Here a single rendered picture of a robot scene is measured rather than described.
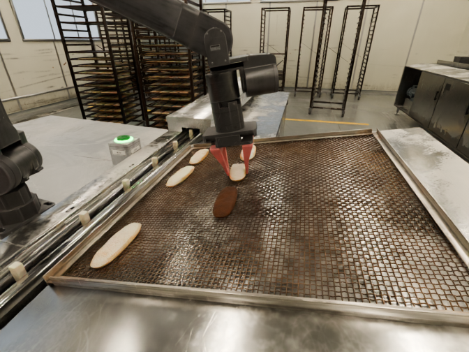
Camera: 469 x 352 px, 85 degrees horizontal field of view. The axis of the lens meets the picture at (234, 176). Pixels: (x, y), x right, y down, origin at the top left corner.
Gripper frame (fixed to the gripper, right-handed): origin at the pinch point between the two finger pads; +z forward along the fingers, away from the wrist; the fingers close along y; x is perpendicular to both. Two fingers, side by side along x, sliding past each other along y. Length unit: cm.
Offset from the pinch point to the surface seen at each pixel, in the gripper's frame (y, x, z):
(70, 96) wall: -404, 490, 3
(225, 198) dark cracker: -1.3, -11.1, 0.0
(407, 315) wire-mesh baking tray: 17.3, -33.5, 0.3
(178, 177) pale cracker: -13.1, -0.1, 0.1
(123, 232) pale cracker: -16.5, -18.8, 0.1
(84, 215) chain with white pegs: -30.3, -9.6, 1.8
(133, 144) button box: -34.7, 24.7, -1.8
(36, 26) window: -387, 458, -125
